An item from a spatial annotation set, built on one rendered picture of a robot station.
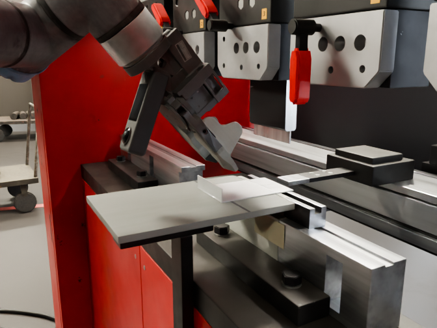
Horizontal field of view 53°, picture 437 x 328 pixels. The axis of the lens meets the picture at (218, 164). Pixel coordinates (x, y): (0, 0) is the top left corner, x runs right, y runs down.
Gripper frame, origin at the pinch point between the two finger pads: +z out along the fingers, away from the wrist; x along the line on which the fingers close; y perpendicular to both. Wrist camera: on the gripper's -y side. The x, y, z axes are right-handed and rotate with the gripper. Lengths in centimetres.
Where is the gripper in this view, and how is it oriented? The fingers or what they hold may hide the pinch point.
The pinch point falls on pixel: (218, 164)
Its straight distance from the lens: 66.8
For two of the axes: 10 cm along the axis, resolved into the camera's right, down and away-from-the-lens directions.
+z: 5.7, 6.7, 4.7
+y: 6.8, -7.1, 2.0
